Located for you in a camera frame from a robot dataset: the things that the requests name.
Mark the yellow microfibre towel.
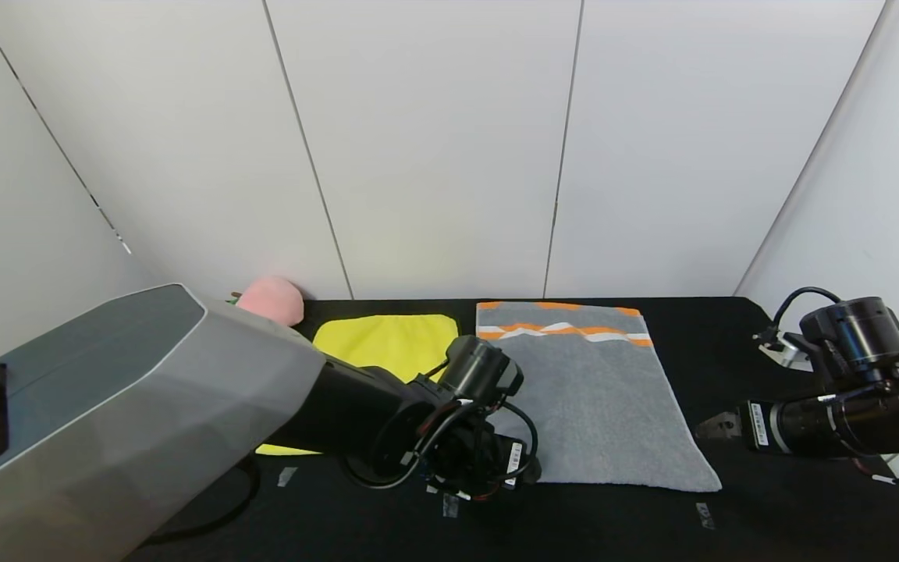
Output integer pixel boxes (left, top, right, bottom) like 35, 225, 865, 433
256, 314, 460, 457

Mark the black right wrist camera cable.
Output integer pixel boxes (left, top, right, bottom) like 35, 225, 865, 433
769, 286, 844, 336

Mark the grey towel with orange stripes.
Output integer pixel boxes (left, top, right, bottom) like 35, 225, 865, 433
475, 301, 723, 494

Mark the black cable lying on table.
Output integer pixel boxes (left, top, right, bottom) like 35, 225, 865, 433
141, 453, 261, 546

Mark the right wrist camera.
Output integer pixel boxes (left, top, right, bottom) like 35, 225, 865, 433
756, 328, 809, 369

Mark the black fabric table cover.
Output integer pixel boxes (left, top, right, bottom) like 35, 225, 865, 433
126, 297, 899, 562

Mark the pink plush peach toy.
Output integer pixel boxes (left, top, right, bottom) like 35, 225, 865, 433
231, 275, 306, 327

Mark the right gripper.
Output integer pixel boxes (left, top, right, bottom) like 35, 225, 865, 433
695, 394, 838, 455

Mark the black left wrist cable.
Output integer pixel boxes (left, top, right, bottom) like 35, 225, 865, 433
340, 394, 541, 494

